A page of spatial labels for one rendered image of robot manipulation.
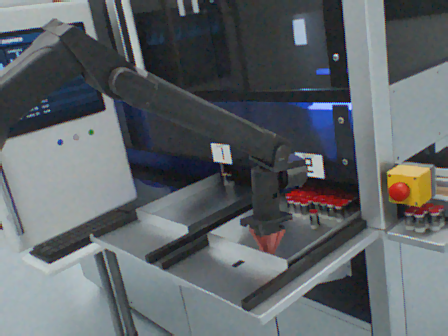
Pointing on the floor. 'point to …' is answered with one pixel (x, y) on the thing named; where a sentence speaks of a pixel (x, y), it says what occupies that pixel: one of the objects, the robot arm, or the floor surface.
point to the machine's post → (374, 158)
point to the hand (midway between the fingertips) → (267, 256)
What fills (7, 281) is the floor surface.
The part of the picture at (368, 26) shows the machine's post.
